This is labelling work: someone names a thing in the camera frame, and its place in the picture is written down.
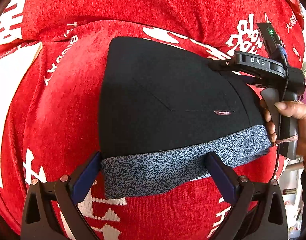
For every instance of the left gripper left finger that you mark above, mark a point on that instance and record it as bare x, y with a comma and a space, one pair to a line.
38, 218

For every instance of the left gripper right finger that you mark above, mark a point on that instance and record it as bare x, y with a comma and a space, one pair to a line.
257, 209

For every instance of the black pants grey waistband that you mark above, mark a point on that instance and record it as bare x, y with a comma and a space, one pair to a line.
162, 109

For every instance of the right hand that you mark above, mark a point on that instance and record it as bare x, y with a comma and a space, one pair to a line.
293, 123

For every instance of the red blanket white characters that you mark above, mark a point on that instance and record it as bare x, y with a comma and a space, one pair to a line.
52, 125

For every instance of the white cloth sheet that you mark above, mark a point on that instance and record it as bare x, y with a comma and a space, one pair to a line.
13, 67

